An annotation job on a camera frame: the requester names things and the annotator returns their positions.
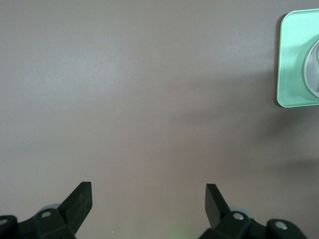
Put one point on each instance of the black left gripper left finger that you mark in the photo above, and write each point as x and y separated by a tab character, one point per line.
74	211

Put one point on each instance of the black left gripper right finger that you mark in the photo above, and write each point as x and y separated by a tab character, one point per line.
216	211

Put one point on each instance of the round beige plate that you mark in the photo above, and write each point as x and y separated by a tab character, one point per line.
312	69

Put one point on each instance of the brown table cloth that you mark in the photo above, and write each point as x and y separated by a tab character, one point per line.
124	99

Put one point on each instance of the light green rectangular tray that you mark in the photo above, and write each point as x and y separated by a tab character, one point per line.
291	62

